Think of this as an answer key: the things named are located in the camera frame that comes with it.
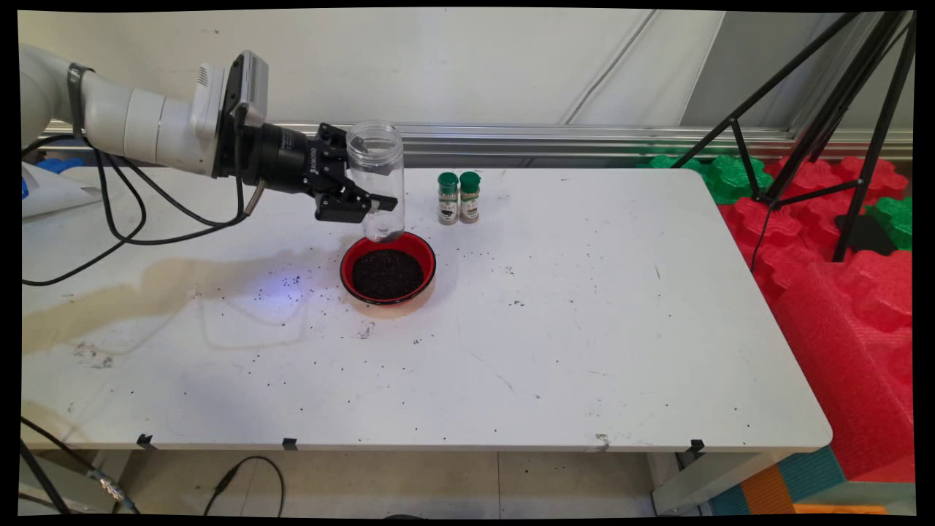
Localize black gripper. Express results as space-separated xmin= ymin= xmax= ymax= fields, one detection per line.
xmin=218 ymin=121 xmax=400 ymax=224

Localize clear plastic jar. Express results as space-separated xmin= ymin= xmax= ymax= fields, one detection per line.
xmin=346 ymin=121 xmax=405 ymax=243

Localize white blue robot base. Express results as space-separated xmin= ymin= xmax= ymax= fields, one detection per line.
xmin=22 ymin=157 xmax=103 ymax=220

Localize red bowl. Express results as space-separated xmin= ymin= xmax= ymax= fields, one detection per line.
xmin=340 ymin=230 xmax=438 ymax=306

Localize spice bottle green lid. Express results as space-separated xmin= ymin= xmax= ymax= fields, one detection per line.
xmin=438 ymin=172 xmax=461 ymax=226
xmin=459 ymin=171 xmax=482 ymax=224

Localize black seeds pile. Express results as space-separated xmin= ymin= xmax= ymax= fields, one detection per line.
xmin=351 ymin=249 xmax=425 ymax=300

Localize large green foam block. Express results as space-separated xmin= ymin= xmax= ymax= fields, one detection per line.
xmin=639 ymin=153 xmax=774 ymax=205

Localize grey slanted table leg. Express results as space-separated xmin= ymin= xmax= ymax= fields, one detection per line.
xmin=20 ymin=451 xmax=121 ymax=512

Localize white table leg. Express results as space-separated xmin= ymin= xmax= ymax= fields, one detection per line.
xmin=650 ymin=449 xmax=793 ymax=516

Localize black tripod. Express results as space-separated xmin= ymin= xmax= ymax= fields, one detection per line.
xmin=671 ymin=11 xmax=916 ymax=264

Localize red foam blocks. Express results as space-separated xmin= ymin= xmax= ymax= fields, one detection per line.
xmin=716 ymin=156 xmax=915 ymax=483

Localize black foam piece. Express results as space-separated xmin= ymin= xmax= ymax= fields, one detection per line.
xmin=835 ymin=214 xmax=899 ymax=256

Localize blue orange foam mat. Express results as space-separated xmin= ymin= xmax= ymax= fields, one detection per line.
xmin=709 ymin=446 xmax=915 ymax=516

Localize small green foam block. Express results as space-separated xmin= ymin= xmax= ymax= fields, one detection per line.
xmin=866 ymin=196 xmax=914 ymax=251

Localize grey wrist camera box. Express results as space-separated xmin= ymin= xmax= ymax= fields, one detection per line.
xmin=230 ymin=50 xmax=270 ymax=131

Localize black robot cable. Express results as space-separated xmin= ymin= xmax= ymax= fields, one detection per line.
xmin=22 ymin=110 xmax=265 ymax=287

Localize aluminium wall rail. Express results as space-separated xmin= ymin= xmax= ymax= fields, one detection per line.
xmin=22 ymin=119 xmax=914 ymax=161

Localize white wall cable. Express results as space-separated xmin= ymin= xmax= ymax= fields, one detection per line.
xmin=566 ymin=10 xmax=658 ymax=125

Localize black floor cable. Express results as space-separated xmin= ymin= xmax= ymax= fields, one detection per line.
xmin=203 ymin=457 xmax=286 ymax=517

